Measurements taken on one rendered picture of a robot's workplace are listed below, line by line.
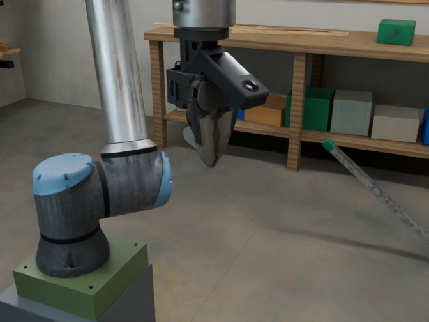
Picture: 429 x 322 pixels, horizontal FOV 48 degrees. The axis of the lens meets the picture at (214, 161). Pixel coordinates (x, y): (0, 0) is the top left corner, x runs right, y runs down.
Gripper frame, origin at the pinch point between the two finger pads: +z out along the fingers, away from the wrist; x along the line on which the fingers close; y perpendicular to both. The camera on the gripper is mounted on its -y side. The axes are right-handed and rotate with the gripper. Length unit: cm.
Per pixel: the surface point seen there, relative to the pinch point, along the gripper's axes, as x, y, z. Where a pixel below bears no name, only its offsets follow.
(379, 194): -148, 55, 74
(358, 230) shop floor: -157, 69, 104
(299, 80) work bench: -186, 140, 39
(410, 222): -155, 41, 86
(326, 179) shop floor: -195, 119, 102
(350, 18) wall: -250, 152, 8
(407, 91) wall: -270, 113, 56
